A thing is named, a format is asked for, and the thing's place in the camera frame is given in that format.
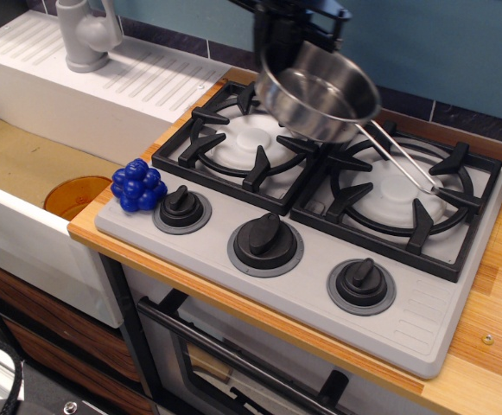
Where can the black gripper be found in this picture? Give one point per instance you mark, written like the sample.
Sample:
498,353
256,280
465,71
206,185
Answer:
294,22

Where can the stainless steel pan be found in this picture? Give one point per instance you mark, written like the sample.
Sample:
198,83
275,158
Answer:
328,98

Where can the blue toy blueberry cluster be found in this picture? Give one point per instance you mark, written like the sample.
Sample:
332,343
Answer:
138,187

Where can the black left stove knob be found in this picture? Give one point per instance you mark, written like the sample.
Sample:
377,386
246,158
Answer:
182,212

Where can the black stove knob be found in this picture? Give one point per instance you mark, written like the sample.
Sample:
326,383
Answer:
265,247
182,212
361,287

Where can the black middle stove knob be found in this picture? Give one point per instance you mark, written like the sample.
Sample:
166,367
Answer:
265,247

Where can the grey toy stove top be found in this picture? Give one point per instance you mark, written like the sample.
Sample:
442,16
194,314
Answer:
414,333

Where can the black right stove knob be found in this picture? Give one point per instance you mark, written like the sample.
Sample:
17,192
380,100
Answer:
361,287

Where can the black left burner grate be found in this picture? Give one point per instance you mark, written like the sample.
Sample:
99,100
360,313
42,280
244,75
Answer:
233,146

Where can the black burner grate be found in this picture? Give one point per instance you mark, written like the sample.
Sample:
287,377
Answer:
233,146
438,222

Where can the black right burner grate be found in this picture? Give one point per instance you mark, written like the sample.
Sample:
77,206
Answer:
438,222

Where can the grey toy faucet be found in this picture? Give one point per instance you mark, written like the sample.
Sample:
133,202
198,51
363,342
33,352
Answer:
88,38

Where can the white toy sink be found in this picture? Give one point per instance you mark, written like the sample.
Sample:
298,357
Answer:
56,125

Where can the orange plastic bowl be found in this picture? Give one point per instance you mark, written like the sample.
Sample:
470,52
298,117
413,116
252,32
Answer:
71,197

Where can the wooden drawer front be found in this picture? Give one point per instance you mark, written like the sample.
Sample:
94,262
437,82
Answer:
71,345

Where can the oven door with black handle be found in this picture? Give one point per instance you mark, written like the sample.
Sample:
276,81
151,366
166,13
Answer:
222,365

